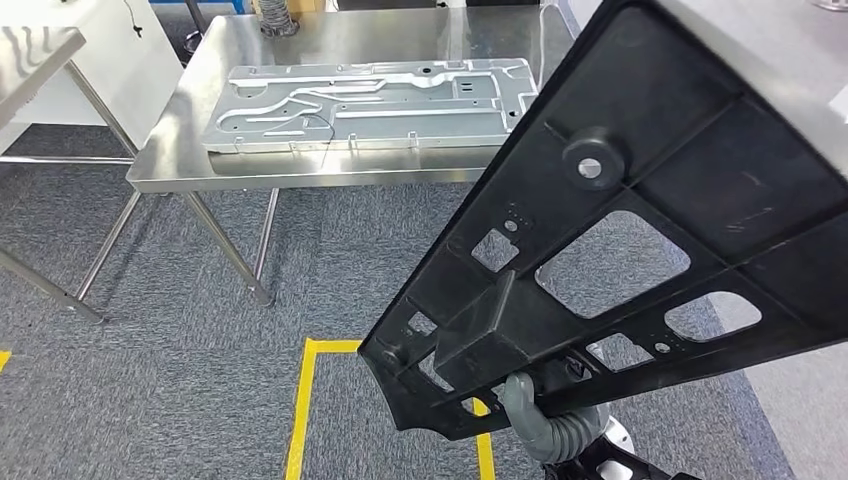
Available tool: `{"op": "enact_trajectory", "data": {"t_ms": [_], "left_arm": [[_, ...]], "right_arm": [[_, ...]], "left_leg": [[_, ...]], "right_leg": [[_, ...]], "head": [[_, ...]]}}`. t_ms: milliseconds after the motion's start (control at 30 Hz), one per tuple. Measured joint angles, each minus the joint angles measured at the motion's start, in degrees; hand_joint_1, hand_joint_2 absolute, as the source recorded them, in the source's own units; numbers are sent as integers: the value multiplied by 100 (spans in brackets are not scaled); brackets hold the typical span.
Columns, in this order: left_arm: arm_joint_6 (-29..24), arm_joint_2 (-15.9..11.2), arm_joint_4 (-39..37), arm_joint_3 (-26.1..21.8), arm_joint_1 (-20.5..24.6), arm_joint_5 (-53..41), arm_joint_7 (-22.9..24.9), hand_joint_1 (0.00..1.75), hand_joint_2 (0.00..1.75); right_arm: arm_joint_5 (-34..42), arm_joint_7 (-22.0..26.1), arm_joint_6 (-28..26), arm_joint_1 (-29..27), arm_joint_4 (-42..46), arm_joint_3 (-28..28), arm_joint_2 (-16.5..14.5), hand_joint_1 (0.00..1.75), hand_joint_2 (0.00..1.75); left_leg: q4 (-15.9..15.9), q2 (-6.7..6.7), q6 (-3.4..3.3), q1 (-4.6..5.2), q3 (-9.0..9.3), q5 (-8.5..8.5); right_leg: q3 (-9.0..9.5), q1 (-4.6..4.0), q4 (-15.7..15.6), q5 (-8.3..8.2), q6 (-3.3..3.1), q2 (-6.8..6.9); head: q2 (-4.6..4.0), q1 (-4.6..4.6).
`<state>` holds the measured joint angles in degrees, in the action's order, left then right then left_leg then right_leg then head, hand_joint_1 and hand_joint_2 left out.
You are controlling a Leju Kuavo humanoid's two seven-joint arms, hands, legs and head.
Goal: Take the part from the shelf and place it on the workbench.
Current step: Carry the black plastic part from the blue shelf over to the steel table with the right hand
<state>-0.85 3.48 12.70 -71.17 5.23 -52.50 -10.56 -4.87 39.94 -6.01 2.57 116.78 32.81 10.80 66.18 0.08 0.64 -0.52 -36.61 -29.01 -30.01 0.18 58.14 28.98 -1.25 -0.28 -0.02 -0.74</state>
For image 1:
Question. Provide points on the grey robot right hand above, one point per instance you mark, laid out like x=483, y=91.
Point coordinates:
x=522, y=404

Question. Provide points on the black plastic frame part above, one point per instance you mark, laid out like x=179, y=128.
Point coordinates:
x=696, y=99

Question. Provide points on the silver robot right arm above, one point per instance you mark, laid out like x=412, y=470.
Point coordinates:
x=576, y=430

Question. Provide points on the stainless steel workbench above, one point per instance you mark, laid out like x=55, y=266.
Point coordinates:
x=192, y=119

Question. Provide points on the stamped grey metal panel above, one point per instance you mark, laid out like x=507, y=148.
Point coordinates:
x=397, y=126

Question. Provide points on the metal stanchion pole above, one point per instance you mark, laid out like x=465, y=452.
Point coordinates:
x=193, y=41

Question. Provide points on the blue plastic base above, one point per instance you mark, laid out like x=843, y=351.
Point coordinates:
x=218, y=5

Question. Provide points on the white box table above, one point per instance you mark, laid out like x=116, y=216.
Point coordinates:
x=119, y=79

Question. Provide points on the stainless steel table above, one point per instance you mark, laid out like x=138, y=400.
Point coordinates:
x=33, y=60

